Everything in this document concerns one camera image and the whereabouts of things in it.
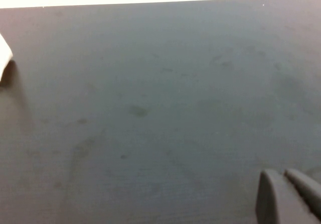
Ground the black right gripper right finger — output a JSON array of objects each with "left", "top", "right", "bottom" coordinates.
[{"left": 284, "top": 168, "right": 321, "bottom": 216}]

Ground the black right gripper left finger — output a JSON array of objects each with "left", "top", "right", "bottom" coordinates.
[{"left": 255, "top": 169, "right": 314, "bottom": 224}]

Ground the white fabric pencil case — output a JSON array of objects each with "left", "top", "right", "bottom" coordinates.
[{"left": 0, "top": 32, "right": 14, "bottom": 83}]

